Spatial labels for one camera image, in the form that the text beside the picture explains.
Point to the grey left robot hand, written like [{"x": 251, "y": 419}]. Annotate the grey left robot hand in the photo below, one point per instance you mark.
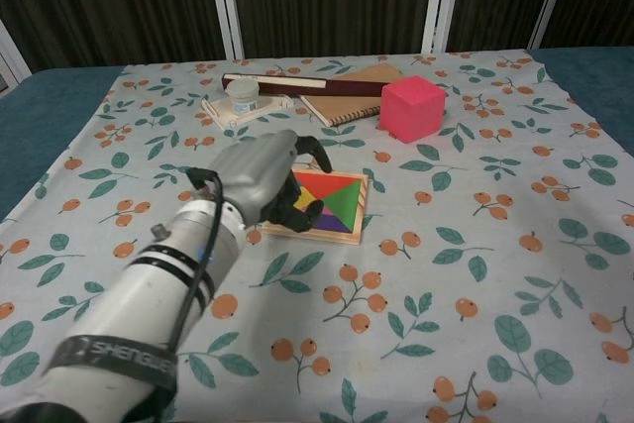
[{"x": 252, "y": 170}]

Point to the purple parallelogram tangram piece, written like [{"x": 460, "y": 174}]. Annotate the purple parallelogram tangram piece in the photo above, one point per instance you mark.
[{"x": 332, "y": 224}]

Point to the wooden tangram tray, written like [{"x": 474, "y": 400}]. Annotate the wooden tangram tray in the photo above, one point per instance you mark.
[{"x": 361, "y": 215}]

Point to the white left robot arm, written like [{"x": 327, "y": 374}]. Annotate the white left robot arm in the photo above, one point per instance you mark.
[{"x": 148, "y": 294}]

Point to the yellow square tangram piece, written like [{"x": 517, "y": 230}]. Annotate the yellow square tangram piece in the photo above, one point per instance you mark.
[{"x": 307, "y": 197}]

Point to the orange large triangle piece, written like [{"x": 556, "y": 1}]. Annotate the orange large triangle piece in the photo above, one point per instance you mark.
[{"x": 327, "y": 181}]

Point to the green large triangle piece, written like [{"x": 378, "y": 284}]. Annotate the green large triangle piece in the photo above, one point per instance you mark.
[{"x": 344, "y": 207}]

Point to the white plastic holder tray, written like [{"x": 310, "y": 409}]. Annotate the white plastic holder tray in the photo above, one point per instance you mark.
[{"x": 223, "y": 116}]

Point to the small white jar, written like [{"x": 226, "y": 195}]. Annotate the small white jar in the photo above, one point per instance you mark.
[{"x": 241, "y": 96}]

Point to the brown spiral notebook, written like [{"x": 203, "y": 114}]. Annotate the brown spiral notebook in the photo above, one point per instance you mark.
[{"x": 342, "y": 105}]

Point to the long dark red box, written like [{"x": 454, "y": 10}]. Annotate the long dark red box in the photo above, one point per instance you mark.
[{"x": 356, "y": 87}]

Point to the pink cube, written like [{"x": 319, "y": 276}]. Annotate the pink cube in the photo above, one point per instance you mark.
[{"x": 411, "y": 111}]

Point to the floral patterned tablecloth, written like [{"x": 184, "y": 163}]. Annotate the floral patterned tablecloth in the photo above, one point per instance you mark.
[{"x": 446, "y": 294}]

